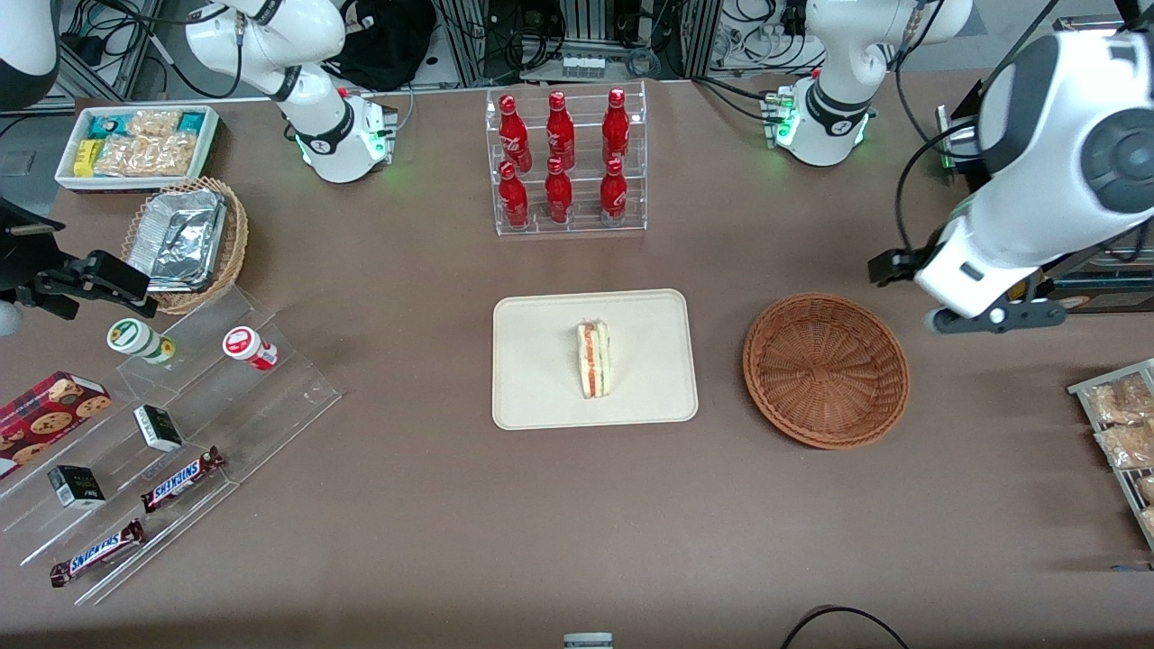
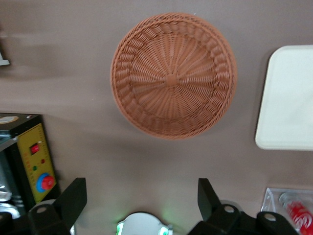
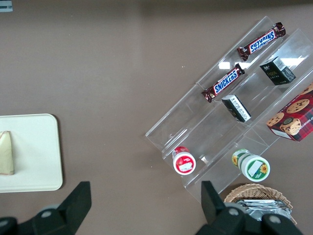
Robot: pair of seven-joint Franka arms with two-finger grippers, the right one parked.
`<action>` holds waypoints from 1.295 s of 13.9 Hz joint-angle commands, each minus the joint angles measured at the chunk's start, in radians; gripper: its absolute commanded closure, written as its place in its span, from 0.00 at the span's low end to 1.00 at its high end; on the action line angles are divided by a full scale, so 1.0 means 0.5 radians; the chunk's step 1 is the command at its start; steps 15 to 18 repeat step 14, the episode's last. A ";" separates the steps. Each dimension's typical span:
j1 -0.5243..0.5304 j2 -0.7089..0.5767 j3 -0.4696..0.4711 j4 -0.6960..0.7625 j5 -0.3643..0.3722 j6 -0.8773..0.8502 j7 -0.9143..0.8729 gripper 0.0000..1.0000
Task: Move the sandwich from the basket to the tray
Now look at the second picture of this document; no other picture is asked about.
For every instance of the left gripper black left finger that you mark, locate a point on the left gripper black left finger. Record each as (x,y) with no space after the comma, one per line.
(68,203)

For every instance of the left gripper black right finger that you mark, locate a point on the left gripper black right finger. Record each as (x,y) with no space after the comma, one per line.
(211,205)

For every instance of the cream plastic tray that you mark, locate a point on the cream plastic tray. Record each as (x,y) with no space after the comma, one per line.
(286,102)

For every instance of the brown round wicker basket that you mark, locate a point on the brown round wicker basket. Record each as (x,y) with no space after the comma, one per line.
(171,78)

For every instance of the grey snack tray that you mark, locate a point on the grey snack tray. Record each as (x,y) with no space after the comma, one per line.
(3,60)

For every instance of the red emergency stop button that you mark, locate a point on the red emergency stop button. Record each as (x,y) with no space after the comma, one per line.
(46,182)

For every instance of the clear acrylic bottle rack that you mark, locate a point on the clear acrylic bottle rack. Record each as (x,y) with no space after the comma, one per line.
(271,199)

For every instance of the steel food pan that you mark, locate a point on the steel food pan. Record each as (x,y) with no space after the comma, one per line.
(5,176)

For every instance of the black food warmer machine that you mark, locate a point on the black food warmer machine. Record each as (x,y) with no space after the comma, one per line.
(19,132)

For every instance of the red cola bottle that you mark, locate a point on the red cola bottle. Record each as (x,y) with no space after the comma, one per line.
(299,215)

